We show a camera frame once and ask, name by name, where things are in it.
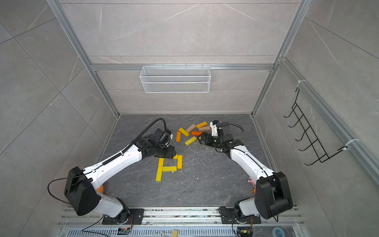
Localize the lime yellow block short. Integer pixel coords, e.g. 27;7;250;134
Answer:
177;155;183;169

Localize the lime yellow block long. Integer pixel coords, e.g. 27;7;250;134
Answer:
162;166;177;172

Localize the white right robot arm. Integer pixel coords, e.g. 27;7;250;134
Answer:
199;133;294;220

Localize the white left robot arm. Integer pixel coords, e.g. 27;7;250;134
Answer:
64;128;176;223

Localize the orange block upright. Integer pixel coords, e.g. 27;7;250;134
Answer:
176;131;181;143

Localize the tan wooden block middle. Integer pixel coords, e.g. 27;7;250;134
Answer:
198;126;211;132

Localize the amber yellow block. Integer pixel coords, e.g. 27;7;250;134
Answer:
196;121;208;128

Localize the yellow block angled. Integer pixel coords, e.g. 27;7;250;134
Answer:
178;128;190;137

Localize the orange block flat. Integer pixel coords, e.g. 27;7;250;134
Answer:
191;131;202;136

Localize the tan wooden block angled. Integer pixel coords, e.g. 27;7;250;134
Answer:
186;124;196;133

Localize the pink toy figure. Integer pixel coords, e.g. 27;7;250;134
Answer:
248;177;256;188

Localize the orange plush toy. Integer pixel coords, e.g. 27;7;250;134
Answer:
97;185;104;194

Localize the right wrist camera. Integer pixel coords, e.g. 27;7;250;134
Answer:
210;120;220;137

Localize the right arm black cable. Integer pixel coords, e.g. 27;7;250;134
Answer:
226;122;244;132

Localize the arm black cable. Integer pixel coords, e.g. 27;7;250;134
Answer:
47;118;168;205
226;122;244;132

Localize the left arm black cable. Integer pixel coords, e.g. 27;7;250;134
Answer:
47;118;168;205

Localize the white wire mesh basket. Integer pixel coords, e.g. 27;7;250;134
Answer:
140;66;211;93

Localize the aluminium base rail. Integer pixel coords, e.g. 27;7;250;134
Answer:
53;206;309;237

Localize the black wire hook rack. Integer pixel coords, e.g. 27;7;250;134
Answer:
283;88;347;166

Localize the aluminium frame post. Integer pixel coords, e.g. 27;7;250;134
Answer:
46;0;120;119

